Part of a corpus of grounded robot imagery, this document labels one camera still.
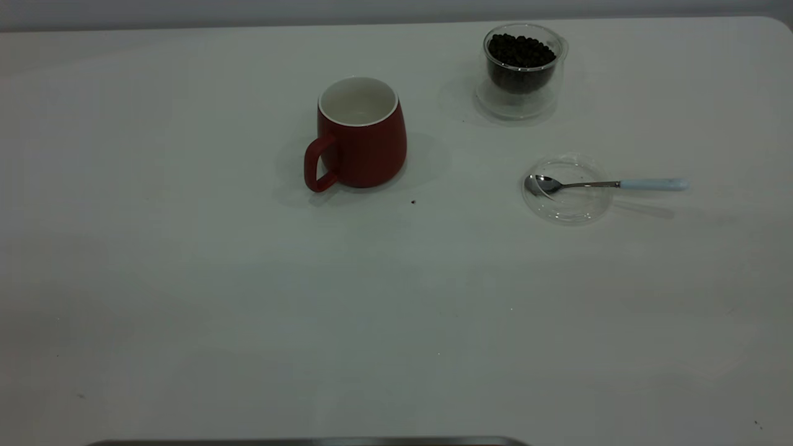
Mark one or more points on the pile of dark coffee beans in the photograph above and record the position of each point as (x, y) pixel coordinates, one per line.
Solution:
(520, 52)

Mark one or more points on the clear glass saucer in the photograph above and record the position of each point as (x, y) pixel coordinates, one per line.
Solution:
(576, 209)

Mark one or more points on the clear double-wall glass cup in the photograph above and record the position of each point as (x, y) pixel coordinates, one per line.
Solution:
(520, 106)

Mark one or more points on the red ceramic mug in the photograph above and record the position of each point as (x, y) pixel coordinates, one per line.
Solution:
(372, 148)

